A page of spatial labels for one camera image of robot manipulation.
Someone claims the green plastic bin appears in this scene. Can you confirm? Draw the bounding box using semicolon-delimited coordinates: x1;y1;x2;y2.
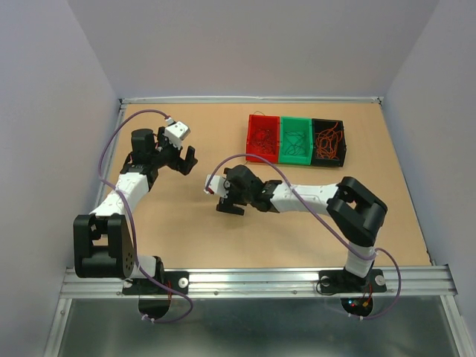
279;116;313;166

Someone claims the aluminium front rail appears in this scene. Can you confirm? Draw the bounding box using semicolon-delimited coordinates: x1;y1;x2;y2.
59;266;457;300

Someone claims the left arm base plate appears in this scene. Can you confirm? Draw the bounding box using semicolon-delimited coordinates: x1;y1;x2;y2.
122;270;190;296

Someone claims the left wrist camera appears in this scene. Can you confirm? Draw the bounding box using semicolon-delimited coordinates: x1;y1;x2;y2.
164;117;190;149

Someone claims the black plastic bin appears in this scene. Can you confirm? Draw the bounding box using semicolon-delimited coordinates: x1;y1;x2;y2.
311;118;347;167

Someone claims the red plastic bin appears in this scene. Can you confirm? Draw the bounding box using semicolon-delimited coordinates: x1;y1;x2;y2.
245;115;280;164

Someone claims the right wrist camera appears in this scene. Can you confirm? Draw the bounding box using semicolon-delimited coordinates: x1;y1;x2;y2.
204;175;228;198

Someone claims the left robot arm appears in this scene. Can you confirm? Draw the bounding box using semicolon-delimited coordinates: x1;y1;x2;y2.
73;121;198;293

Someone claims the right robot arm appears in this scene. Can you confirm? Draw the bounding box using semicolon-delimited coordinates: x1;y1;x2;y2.
205;165;387;290

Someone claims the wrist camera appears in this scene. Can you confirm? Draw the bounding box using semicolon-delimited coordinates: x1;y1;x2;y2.
204;175;228;198
164;117;190;149

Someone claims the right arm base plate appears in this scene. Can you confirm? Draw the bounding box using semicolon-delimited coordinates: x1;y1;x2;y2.
316;268;387;296

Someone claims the dark grey cable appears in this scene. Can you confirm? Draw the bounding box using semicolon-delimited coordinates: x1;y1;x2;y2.
283;128;309;157

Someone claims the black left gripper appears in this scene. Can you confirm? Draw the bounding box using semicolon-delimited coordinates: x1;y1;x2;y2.
150;127;197;176

